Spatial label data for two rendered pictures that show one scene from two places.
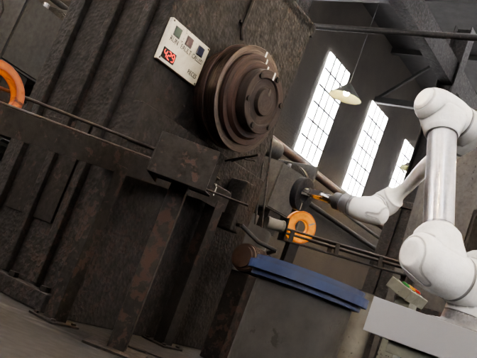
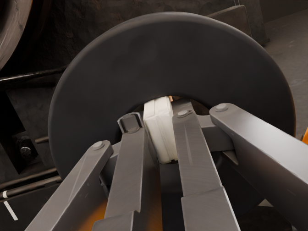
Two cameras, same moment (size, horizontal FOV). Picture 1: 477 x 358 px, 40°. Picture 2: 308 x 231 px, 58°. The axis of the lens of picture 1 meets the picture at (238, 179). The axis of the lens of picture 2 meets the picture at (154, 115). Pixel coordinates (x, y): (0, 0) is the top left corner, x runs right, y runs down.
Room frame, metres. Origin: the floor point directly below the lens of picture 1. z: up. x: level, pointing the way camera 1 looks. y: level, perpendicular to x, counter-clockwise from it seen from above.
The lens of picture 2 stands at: (2.86, -0.44, 0.90)
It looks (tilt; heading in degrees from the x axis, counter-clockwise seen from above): 18 degrees down; 60
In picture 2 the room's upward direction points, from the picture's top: 20 degrees counter-clockwise
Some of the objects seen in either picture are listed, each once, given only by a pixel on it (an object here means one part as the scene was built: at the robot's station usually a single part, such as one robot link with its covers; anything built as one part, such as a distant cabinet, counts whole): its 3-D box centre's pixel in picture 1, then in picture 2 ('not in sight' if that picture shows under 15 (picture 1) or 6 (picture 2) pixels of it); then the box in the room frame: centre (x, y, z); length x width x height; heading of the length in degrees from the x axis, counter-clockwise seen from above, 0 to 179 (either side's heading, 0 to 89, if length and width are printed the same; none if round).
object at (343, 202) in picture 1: (347, 204); not in sight; (2.81, -0.48, 0.83); 0.09 x 0.06 x 0.09; 143
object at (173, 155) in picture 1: (154, 247); not in sight; (2.26, 0.18, 0.36); 0.26 x 0.20 x 0.72; 178
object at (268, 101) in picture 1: (260, 101); not in sight; (2.79, 0.03, 1.11); 0.28 x 0.06 x 0.28; 143
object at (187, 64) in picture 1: (183, 52); not in sight; (2.64, 0.40, 1.15); 0.26 x 0.02 x 0.18; 143
